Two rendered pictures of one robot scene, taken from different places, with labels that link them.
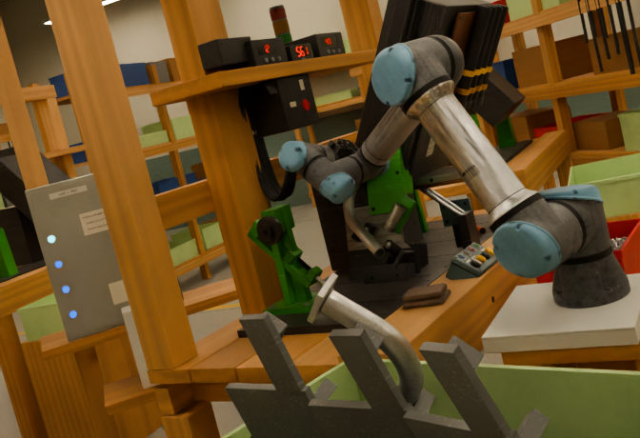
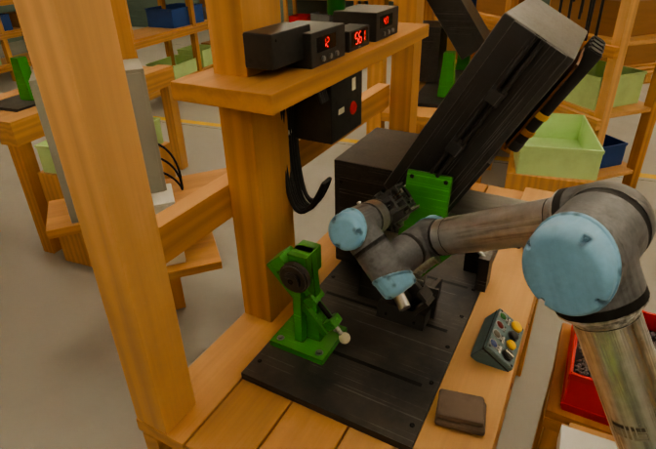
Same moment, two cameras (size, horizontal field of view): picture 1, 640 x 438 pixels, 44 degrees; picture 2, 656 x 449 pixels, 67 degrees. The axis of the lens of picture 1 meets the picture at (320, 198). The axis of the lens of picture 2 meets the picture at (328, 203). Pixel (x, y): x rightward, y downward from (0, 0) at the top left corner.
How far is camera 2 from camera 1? 1.19 m
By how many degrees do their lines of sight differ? 22
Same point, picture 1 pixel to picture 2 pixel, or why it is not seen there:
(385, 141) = (469, 247)
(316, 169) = (375, 260)
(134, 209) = (134, 282)
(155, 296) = (152, 372)
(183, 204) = (197, 222)
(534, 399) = not seen: outside the picture
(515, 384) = not seen: outside the picture
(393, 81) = (571, 286)
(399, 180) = not seen: hidden behind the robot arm
